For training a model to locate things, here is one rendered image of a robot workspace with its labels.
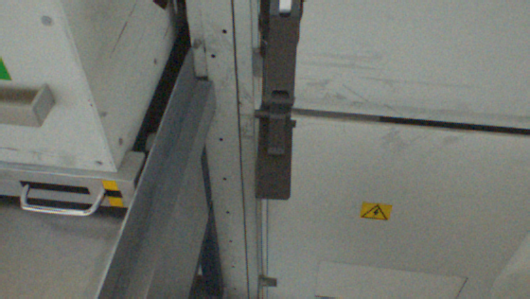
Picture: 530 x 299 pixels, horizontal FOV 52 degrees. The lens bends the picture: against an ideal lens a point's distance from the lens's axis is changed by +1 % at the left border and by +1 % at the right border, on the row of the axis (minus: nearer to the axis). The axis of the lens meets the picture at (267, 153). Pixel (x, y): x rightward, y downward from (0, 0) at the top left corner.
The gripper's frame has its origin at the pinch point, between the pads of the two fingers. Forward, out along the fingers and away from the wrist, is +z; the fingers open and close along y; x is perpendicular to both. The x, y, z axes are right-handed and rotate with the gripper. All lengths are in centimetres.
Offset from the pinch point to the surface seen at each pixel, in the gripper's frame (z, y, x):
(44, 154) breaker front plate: -3.2, -21.1, -27.4
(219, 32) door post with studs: -26.3, -32.6, -7.4
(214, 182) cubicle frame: -7, -66, -8
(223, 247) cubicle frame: 5, -88, -6
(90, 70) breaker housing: -10.4, -9.1, -19.5
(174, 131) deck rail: -10.2, -34.1, -13.3
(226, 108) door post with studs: -18, -47, -6
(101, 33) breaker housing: -15.2, -10.2, -19.0
